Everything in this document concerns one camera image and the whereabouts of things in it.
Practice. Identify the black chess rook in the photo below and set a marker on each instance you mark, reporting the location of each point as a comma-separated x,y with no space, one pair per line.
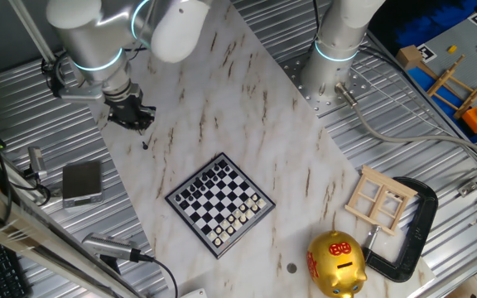
221,165
180,199

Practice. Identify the grey round coin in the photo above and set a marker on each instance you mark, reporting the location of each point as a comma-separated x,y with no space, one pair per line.
292,268

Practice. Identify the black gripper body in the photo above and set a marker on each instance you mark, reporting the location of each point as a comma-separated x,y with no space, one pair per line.
126,105

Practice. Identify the black white chessboard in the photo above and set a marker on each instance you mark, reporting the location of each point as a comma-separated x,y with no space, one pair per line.
220,207

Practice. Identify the black C-clamp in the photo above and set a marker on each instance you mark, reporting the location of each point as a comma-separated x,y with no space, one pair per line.
427,215

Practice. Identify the silver ribbed camera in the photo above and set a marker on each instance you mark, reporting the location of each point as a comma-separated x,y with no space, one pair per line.
106,246

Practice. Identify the black chess queen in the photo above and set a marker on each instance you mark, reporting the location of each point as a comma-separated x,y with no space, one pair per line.
198,184

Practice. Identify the yellow toy brick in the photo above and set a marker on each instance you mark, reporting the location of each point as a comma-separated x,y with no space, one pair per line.
452,49

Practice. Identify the white chess knight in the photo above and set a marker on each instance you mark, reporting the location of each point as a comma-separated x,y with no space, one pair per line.
254,208
224,236

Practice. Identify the silver digital scale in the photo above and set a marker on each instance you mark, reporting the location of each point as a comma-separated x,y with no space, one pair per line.
82,180

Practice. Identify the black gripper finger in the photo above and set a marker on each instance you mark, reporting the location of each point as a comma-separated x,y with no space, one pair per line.
147,116
120,122

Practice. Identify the white chess rook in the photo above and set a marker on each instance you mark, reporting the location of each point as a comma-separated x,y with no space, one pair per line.
260,203
218,242

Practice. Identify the tan wooden block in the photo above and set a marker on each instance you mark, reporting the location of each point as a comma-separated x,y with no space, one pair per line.
408,58

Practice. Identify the gold piggy bank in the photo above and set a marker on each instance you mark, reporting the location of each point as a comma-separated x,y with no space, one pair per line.
338,265

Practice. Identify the wrist camera silver bracket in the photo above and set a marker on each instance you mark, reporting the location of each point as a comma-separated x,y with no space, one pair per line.
83,94

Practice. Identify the black chess king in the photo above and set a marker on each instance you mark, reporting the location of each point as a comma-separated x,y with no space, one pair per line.
203,179

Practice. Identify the black chess bishop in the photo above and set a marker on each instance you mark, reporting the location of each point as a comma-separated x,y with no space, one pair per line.
192,189
210,175

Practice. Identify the wooden window frame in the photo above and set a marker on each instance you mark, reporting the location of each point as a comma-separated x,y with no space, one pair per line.
389,181

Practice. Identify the white chess pawn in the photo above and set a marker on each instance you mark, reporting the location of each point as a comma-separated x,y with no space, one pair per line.
237,214
225,225
219,230
242,208
230,219
248,203
213,236
254,197

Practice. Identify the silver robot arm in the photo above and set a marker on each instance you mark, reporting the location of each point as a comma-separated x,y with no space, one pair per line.
93,37

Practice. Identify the white chess queen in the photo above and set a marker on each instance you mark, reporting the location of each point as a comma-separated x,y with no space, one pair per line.
236,225

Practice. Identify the small metal bracket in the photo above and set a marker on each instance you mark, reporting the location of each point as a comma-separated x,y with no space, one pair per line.
468,189

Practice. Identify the grey metal pole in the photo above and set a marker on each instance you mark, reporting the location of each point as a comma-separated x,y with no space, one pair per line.
31,30

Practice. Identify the grey brick baseplate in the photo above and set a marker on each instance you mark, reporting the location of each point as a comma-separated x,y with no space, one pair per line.
466,41

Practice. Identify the aluminium frame beam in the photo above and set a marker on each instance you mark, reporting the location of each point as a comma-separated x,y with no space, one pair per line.
23,232

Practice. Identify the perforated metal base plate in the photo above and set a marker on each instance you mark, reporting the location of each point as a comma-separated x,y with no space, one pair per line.
304,95

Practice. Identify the blue foam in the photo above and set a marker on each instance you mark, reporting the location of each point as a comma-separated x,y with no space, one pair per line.
429,25

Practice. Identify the black chess pawn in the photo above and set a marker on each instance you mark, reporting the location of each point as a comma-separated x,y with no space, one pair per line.
227,170
215,180
197,195
221,175
185,205
209,185
203,190
191,200

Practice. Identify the white chess bishop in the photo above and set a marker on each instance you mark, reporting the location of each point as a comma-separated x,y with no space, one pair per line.
248,214
230,231

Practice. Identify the wooden easel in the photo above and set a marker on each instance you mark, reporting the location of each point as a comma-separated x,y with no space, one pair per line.
444,78

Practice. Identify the white chess king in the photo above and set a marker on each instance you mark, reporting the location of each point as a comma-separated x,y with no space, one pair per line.
242,219

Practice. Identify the small silver camera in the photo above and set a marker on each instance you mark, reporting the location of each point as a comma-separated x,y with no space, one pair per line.
36,159

